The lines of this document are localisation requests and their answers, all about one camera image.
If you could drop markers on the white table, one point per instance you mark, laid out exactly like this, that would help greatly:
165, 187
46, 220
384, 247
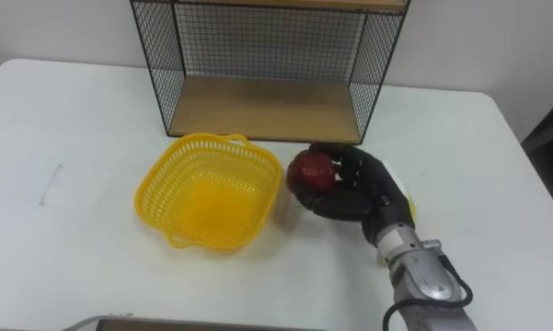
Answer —
73, 230

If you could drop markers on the dark grey furniture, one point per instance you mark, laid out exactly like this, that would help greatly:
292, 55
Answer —
552, 151

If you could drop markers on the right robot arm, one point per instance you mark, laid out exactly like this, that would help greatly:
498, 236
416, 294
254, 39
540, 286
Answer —
418, 276

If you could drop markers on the grey framed brown board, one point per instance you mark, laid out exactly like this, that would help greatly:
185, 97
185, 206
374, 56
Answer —
188, 325

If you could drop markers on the red apple soft toy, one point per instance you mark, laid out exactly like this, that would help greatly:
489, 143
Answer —
310, 172

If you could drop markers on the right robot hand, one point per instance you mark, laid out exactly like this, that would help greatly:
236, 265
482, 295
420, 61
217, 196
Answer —
372, 193

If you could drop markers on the yellow plastic basket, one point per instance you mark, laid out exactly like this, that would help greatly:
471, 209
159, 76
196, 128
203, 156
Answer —
211, 207

